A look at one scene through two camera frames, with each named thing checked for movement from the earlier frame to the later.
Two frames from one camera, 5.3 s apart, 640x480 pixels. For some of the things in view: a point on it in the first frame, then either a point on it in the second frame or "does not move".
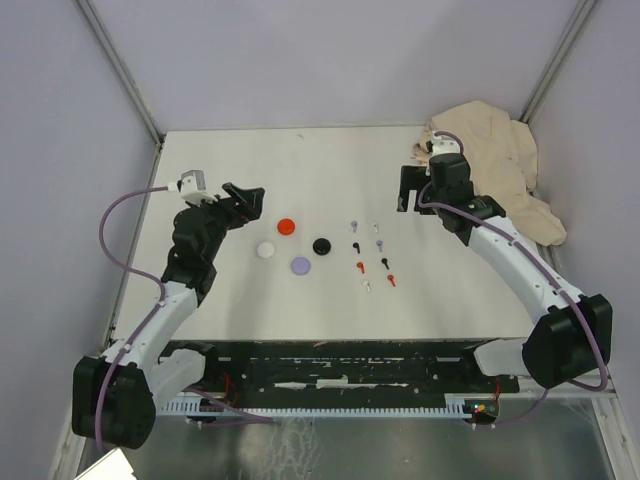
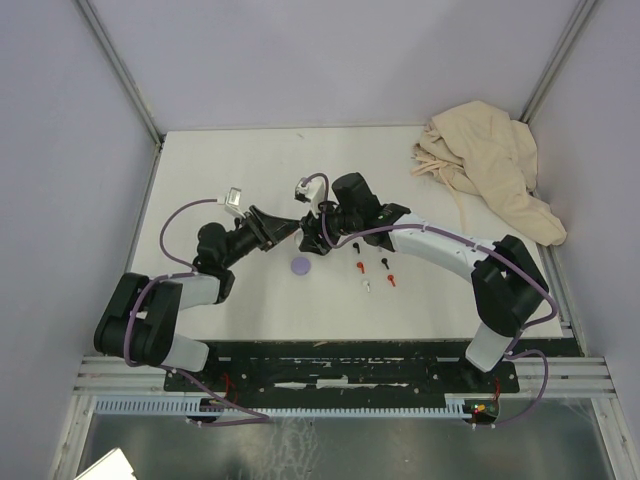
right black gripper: x=411 y=178 → x=313 y=226
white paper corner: x=113 y=465 does not move
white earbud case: x=265 y=250 → x=298 y=238
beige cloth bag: x=504 y=164 does not move
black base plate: x=345 y=371 does not move
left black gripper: x=227 y=205 → x=268 y=229
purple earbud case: x=300 y=266 does not move
